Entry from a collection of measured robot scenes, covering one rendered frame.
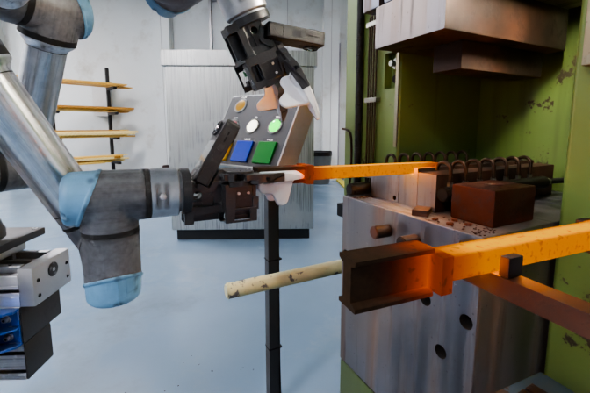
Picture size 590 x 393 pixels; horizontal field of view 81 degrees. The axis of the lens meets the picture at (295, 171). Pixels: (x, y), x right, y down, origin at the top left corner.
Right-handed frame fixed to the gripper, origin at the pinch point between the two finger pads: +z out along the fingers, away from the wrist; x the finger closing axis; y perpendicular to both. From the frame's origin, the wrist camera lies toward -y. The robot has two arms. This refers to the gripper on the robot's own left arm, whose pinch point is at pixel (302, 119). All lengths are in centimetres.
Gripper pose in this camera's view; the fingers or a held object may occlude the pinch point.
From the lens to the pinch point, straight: 66.3
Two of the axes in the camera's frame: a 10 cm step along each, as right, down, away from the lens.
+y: -8.2, 4.8, -3.2
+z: 3.9, 8.7, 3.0
